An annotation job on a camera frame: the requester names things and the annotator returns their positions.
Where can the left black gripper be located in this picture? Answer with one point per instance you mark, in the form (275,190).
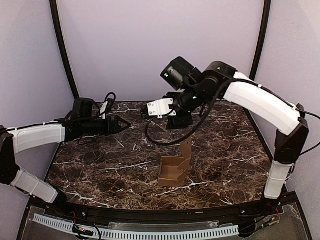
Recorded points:
(116,128)

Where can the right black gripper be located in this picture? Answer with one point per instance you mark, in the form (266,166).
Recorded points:
(179,123)

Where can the brown cardboard box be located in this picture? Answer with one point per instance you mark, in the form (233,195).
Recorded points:
(173,169)

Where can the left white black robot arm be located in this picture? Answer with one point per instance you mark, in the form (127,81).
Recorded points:
(78,122)

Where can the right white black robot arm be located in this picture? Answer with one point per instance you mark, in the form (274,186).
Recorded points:
(222,81)

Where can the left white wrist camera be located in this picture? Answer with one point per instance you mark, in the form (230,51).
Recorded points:
(105,109)

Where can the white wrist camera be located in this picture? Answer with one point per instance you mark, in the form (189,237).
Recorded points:
(161,108)
(105,109)

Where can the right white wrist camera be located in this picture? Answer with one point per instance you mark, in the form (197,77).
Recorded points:
(161,108)

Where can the black front rail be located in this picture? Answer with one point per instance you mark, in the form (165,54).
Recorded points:
(239,214)

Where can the right black frame post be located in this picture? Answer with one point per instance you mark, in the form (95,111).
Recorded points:
(261,38)

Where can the black frame post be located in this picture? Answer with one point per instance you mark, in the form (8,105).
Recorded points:
(62,48)
(261,38)

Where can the white slotted cable duct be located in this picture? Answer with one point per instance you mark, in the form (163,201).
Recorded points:
(135,231)

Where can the left black frame post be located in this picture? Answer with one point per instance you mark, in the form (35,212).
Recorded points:
(62,48)

